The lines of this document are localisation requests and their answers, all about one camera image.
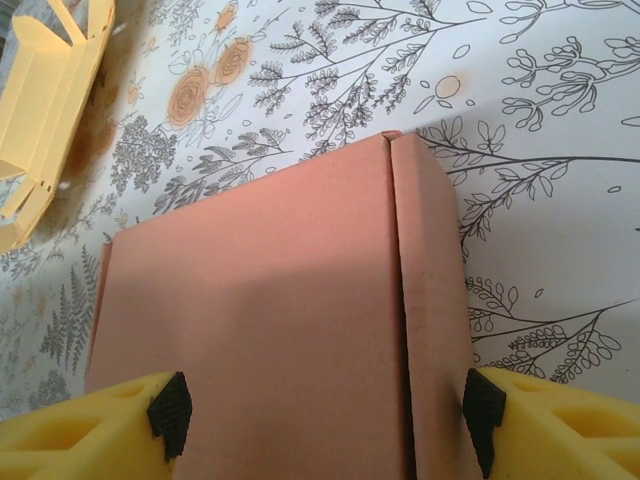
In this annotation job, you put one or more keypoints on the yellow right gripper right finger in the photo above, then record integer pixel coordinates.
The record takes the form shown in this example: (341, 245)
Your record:
(550, 440)

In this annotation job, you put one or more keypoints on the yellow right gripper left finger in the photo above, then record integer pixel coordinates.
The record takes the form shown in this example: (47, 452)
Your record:
(75, 440)

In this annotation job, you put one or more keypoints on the yellow paper box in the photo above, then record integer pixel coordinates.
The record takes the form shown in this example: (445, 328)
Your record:
(40, 125)

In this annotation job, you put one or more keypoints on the floral patterned table cover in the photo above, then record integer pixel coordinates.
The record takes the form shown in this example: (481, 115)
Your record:
(500, 100)

